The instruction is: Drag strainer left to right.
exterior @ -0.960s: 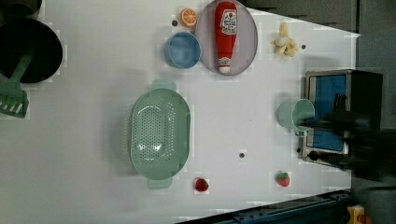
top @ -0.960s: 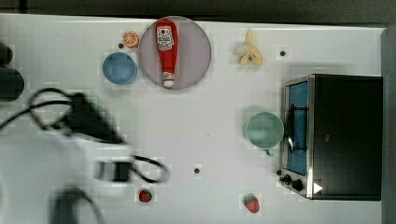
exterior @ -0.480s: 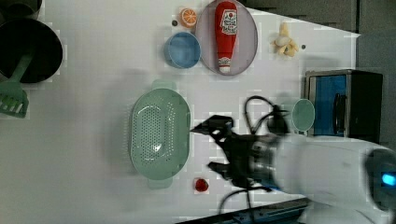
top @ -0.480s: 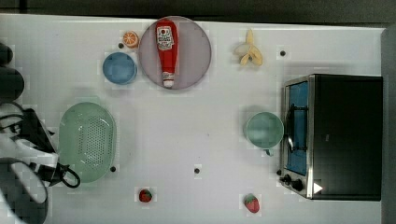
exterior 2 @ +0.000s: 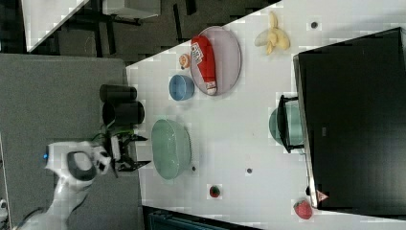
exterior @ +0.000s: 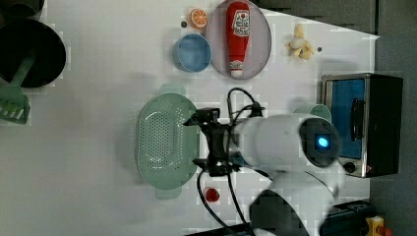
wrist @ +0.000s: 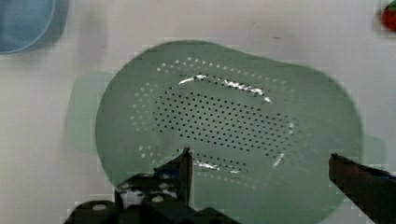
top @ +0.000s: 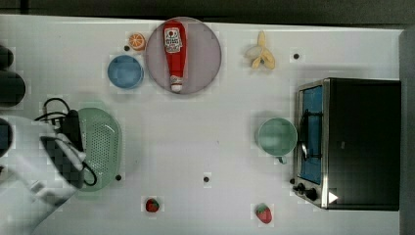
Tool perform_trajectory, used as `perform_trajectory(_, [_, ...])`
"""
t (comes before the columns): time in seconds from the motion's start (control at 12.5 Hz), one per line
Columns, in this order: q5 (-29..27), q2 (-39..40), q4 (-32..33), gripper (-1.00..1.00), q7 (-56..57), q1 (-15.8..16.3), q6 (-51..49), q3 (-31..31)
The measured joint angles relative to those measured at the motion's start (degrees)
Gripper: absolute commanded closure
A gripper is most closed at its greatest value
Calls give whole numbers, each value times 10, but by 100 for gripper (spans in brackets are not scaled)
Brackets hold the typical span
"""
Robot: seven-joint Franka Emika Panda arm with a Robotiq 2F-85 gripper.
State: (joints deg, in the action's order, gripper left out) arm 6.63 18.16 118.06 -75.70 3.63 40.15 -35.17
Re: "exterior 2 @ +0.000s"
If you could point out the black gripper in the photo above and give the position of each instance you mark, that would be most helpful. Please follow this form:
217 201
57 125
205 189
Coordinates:
121 161

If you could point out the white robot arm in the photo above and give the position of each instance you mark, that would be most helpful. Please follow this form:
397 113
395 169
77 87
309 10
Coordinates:
76 165

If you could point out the small black pot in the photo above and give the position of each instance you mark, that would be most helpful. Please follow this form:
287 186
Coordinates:
117 93

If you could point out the blue bowl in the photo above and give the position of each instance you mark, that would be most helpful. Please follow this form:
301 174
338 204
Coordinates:
181 87

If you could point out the dark red strawberry toy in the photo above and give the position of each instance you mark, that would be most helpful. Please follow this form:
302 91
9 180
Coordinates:
214 191

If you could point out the orange slice toy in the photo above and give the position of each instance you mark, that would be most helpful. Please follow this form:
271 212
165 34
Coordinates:
185 61

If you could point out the red plush ketchup bottle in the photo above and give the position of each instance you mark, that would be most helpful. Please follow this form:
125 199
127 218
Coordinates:
203 55

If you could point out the grey round plate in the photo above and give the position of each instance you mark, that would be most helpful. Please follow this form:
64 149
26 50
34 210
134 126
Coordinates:
227 57

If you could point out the green plastic mug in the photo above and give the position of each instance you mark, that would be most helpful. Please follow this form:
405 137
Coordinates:
294 125

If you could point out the pink red strawberry toy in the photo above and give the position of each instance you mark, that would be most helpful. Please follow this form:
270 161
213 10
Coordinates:
303 209

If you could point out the peeled banana toy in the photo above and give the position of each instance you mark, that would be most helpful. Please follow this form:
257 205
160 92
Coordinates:
273 37

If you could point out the silver black toaster oven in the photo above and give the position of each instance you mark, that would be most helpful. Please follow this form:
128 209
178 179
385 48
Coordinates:
352 105

